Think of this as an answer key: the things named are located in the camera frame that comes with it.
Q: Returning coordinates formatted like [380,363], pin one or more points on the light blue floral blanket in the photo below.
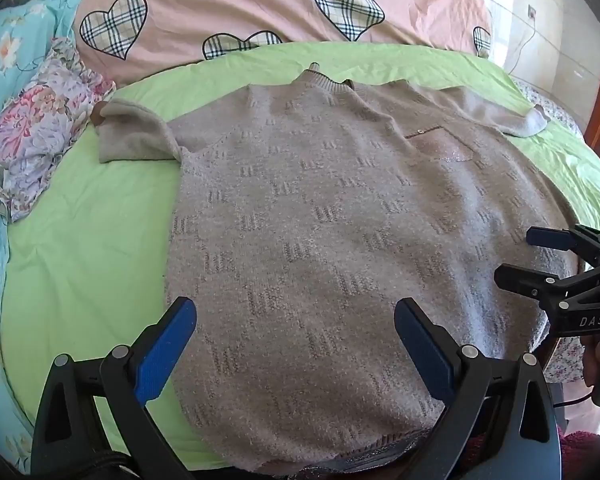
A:
[10,50]

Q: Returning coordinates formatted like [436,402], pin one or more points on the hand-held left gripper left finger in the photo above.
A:
[165,355]

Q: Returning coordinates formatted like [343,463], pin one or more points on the white floral bed sheet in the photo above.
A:
[555,110]

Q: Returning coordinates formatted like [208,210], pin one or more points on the person's right hand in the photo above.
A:
[592,357]

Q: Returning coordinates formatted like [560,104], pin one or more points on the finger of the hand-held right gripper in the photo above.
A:
[525,282]
[547,238]

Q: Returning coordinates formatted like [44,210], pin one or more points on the light green bed sheet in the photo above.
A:
[105,220]

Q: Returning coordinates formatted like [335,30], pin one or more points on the beige knitted sweater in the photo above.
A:
[305,210]

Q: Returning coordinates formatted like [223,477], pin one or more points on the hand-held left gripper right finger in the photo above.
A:
[425,355]

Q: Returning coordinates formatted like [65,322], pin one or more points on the floral pillow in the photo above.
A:
[35,120]

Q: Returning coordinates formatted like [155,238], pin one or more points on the pink quilt with plaid hearts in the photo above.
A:
[230,0]

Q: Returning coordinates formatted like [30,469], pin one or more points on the red knitted garment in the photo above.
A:
[585,455]

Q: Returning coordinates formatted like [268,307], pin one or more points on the wall socket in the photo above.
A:
[532,12]

